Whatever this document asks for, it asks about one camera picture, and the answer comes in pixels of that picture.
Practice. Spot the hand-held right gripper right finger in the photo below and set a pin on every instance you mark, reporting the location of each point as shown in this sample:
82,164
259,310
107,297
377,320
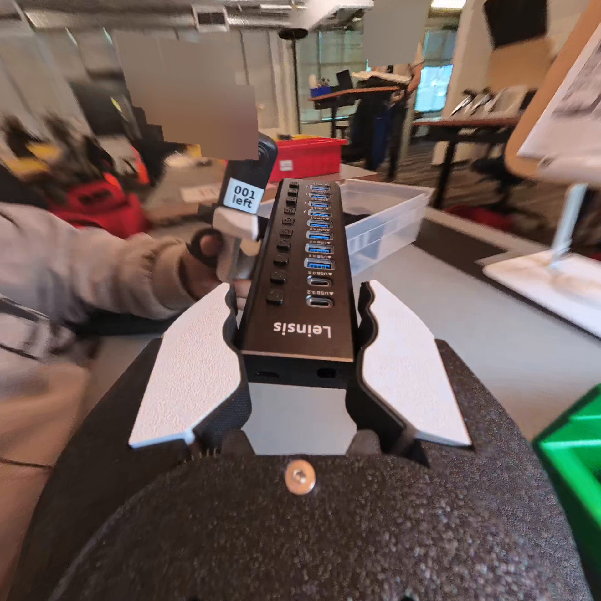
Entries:
408,371

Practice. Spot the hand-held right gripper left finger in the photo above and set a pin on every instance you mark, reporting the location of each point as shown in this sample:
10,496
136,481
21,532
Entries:
192,366

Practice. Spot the black usb hub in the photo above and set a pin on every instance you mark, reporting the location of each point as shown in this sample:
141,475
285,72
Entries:
300,328

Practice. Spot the clear plastic bin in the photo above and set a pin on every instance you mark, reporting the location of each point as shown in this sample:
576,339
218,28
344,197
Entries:
389,220

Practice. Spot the person's left forearm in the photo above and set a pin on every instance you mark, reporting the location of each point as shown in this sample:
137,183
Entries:
94,263

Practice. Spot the person's left hand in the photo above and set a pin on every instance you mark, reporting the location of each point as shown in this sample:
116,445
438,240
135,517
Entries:
202,284

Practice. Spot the red plastic bin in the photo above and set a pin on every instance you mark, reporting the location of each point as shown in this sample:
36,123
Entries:
310,157

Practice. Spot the black floor lamp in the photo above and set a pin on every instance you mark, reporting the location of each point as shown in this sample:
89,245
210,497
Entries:
294,70

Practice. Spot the wooden top desk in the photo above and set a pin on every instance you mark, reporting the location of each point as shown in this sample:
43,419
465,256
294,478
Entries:
469,123
357,90

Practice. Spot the red bag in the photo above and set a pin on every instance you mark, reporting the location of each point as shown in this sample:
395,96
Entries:
94,202

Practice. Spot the white stand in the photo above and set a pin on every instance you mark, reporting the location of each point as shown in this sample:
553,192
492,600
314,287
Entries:
540,277

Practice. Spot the person's beige clothing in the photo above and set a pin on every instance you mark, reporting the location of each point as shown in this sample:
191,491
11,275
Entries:
28,422

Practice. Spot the green plastic bin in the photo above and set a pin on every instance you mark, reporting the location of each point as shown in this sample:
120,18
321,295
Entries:
577,450

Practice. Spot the wooden board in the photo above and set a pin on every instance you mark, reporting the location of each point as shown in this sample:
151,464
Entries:
530,131

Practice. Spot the cardboard box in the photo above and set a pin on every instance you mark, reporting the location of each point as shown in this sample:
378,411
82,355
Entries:
521,63

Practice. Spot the white printed sheet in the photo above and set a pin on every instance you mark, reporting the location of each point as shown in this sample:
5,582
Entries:
573,122

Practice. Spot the black monitor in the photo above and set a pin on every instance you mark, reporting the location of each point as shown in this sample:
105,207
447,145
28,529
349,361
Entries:
514,21

